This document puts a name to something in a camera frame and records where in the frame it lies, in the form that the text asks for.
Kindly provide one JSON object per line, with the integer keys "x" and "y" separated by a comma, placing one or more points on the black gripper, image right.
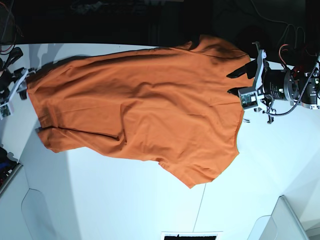
{"x": 269, "y": 84}

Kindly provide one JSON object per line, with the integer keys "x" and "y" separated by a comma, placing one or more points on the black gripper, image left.
{"x": 20, "y": 83}

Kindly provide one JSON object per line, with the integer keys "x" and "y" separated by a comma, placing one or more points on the orange t-shirt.
{"x": 171, "y": 105}

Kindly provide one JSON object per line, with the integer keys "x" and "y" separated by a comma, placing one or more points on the grey tool tray, left edge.
{"x": 9, "y": 168}

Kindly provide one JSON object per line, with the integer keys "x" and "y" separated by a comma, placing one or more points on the grey box, bottom right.
{"x": 282, "y": 224}

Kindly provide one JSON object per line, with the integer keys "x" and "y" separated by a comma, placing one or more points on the white framed black panel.
{"x": 215, "y": 235}

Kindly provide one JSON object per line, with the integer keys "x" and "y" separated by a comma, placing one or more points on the white wrist camera, image right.
{"x": 248, "y": 98}

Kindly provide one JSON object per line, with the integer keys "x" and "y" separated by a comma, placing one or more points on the white wrist camera, image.
{"x": 6, "y": 109}
{"x": 248, "y": 98}

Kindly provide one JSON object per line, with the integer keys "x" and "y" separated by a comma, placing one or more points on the white wrist camera, image left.
{"x": 6, "y": 109}

